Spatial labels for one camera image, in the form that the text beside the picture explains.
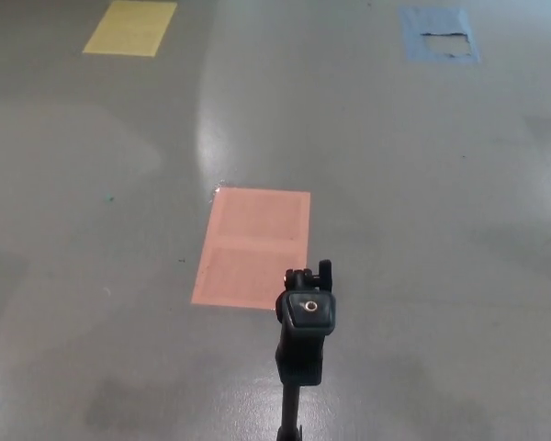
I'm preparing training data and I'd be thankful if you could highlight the black phone stand tripod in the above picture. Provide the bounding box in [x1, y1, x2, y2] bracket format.
[274, 259, 339, 441]

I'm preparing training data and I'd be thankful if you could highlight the torn blue floor sheet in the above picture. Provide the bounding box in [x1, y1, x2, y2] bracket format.
[397, 6, 481, 64]

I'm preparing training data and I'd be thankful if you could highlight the yellow floor sheet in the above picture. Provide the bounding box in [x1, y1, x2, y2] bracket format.
[82, 0, 178, 58]

